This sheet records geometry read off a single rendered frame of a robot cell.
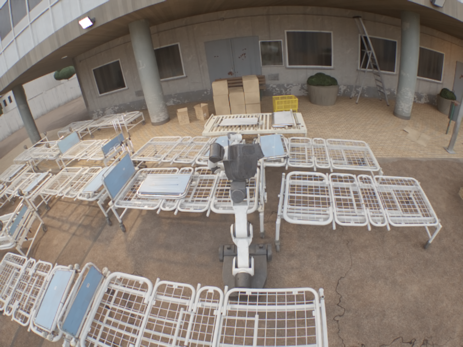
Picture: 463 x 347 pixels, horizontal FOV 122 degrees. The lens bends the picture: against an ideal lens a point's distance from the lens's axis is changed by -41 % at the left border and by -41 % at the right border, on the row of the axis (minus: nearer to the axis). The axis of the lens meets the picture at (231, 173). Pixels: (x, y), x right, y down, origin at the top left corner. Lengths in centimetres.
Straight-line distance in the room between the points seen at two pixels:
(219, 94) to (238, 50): 264
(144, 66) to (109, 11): 203
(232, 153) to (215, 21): 666
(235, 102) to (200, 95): 293
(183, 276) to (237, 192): 126
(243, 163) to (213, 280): 133
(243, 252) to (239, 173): 78
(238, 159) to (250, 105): 413
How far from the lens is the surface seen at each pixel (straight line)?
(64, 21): 741
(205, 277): 251
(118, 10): 555
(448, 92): 1021
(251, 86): 567
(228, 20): 800
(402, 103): 734
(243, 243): 209
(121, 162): 332
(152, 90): 666
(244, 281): 201
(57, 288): 259
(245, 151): 179
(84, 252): 356
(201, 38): 817
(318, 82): 711
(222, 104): 579
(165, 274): 266
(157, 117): 685
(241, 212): 199
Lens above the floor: 216
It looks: 35 degrees down
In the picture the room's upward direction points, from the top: 8 degrees counter-clockwise
